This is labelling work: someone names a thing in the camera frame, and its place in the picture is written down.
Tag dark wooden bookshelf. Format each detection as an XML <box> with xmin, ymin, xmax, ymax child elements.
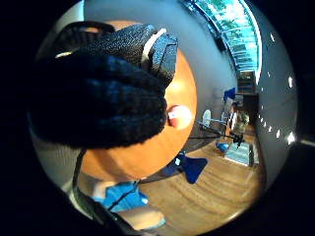
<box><xmin>236</xmin><ymin>70</ymin><xmax>258</xmax><ymax>96</ymax></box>

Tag small blue stool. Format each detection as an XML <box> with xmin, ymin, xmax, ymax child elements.
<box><xmin>216</xmin><ymin>141</ymin><xmax>230</xmax><ymax>153</ymax></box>

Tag large glass window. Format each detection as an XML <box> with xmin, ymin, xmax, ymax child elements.
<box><xmin>186</xmin><ymin>0</ymin><xmax>263</xmax><ymax>83</ymax></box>

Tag black tripod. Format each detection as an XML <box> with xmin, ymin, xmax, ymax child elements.
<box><xmin>196</xmin><ymin>120</ymin><xmax>246</xmax><ymax>148</ymax></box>

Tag thin black cable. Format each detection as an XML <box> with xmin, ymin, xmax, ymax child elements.
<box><xmin>71</xmin><ymin>148</ymin><xmax>87</xmax><ymax>191</ymax></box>

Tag the person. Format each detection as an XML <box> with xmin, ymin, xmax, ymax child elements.
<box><xmin>70</xmin><ymin>178</ymin><xmax>167</xmax><ymax>236</ymax></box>

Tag white chair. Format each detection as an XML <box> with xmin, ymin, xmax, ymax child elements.
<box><xmin>201</xmin><ymin>109</ymin><xmax>213</xmax><ymax>128</ymax></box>

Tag red and white round object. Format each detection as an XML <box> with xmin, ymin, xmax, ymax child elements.
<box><xmin>166</xmin><ymin>104</ymin><xmax>194</xmax><ymax>131</ymax></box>

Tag pale striped rug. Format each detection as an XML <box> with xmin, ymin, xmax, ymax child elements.
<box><xmin>223</xmin><ymin>141</ymin><xmax>260</xmax><ymax>167</ymax></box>

